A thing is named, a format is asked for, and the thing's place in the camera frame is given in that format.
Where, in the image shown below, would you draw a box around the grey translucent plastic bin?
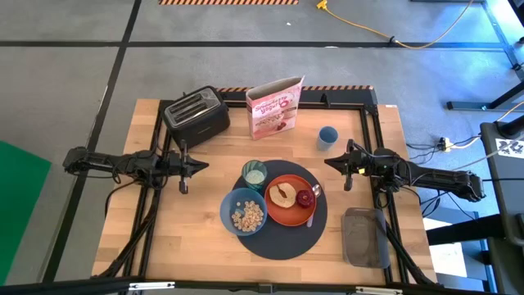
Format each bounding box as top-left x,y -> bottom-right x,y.
341,206 -> 391,270

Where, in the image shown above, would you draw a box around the green floor mat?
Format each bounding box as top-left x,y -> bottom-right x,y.
0,140 -> 52,286

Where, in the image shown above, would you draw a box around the black aluminium table frame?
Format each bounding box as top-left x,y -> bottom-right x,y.
92,88 -> 439,295

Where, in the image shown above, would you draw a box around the light blue bowl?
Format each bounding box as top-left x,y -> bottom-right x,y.
219,187 -> 269,238

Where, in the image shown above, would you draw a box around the silver spoon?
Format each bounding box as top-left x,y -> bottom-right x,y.
305,183 -> 323,229

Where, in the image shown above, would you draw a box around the yellow floor extension cable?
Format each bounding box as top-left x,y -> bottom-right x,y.
315,0 -> 476,50

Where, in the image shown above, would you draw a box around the red apple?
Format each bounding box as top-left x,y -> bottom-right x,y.
295,188 -> 315,209

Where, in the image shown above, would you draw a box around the black cart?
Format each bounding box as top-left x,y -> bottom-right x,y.
425,120 -> 524,295

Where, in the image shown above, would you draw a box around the toasted cereal loops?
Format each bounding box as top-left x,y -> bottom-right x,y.
230,199 -> 265,234

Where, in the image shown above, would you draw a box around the black toaster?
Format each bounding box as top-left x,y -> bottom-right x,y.
160,84 -> 231,149

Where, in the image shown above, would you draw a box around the bagel half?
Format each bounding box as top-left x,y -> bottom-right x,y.
269,182 -> 298,209

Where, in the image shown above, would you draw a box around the pale blue mug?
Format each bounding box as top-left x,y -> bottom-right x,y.
316,125 -> 340,152

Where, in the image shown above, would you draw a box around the pink cereal bag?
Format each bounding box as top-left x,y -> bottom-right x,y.
245,75 -> 306,141

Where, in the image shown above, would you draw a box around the orange plate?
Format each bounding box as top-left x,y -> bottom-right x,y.
264,174 -> 318,228

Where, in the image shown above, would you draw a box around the black floor stand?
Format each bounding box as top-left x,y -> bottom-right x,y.
445,0 -> 524,111

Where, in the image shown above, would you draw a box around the teal drinking glass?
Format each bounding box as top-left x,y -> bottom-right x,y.
241,159 -> 269,193

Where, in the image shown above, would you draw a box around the white paper number label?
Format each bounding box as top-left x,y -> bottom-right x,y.
495,138 -> 524,159

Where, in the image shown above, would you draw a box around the dark round woven placemat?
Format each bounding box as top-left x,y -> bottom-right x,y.
231,159 -> 328,261

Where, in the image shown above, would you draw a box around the silver flat frame plate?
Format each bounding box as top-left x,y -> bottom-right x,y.
355,286 -> 404,295
129,281 -> 176,291

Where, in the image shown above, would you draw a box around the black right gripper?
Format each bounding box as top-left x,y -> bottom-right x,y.
324,139 -> 373,192

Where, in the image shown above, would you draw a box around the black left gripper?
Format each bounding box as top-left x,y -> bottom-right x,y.
163,139 -> 210,194

